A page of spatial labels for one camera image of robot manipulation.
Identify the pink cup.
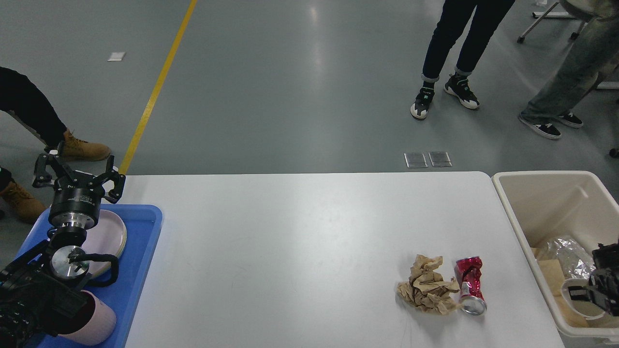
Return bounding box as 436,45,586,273
59,290,117,346

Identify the pink plate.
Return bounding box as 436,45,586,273
81,210,127,259

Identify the person with tan boots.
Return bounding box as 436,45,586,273
0,67,111,224

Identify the white bowl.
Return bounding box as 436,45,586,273
561,279,605,320

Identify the beige plastic bin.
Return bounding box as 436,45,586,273
492,171,619,348

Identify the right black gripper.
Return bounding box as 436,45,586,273
567,268,619,317

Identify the brown paper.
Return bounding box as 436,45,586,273
396,255,461,315

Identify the rolling chair base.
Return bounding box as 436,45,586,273
516,0,587,44

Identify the blue plastic tray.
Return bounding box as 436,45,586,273
16,203,163,348

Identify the person in grey trousers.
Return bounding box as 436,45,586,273
518,0,619,140

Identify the clear plastic wrapper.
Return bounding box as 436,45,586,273
536,235,596,279

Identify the crushed red soda can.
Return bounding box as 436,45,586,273
455,256,487,316

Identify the person in dark trousers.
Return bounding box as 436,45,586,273
410,0,515,120

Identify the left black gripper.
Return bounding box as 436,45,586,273
32,141,126,230

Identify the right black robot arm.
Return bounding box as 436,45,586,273
567,243,619,317

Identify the grey floor plate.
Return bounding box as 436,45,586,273
404,152,428,168
428,151,453,168

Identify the large brown paper bag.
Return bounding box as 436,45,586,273
531,247,590,328

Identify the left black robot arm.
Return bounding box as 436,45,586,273
1,142,126,348

